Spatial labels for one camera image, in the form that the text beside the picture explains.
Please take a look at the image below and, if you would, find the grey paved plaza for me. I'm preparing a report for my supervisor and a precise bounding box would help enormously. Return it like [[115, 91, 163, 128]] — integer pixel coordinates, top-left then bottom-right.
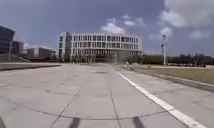
[[0, 62, 214, 128]]

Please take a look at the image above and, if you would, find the pale light pole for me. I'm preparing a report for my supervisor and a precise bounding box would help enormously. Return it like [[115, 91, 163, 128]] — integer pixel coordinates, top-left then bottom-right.
[[160, 34, 168, 67]]

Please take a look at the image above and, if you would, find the robot's own part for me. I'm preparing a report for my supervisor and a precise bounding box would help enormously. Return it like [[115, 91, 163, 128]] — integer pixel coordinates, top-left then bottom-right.
[[131, 115, 147, 128], [67, 116, 82, 128]]

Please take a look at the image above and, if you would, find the grey kerb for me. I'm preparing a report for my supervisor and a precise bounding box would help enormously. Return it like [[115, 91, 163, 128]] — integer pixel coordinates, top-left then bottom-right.
[[131, 68, 214, 94]]

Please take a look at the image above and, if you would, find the dark glass building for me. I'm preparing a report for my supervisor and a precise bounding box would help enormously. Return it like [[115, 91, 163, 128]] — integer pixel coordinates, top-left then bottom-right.
[[0, 23, 24, 63]]

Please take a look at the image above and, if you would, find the distant row of trees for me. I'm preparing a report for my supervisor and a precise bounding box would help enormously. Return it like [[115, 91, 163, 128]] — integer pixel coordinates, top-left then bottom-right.
[[141, 53, 214, 67]]

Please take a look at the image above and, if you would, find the low grey building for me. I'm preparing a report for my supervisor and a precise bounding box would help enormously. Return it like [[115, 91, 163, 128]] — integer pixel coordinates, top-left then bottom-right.
[[24, 47, 53, 61]]

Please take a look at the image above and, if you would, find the dark low verge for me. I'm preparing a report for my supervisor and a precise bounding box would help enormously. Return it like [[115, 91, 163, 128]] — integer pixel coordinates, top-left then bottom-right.
[[0, 63, 63, 72]]

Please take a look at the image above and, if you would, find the dry grass field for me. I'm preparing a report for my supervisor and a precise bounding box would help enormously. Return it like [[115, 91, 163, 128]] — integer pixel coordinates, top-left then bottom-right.
[[136, 65, 214, 86]]

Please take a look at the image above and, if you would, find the white multi-storey building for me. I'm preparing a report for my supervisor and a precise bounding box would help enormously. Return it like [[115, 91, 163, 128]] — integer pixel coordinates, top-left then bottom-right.
[[57, 31, 143, 64]]

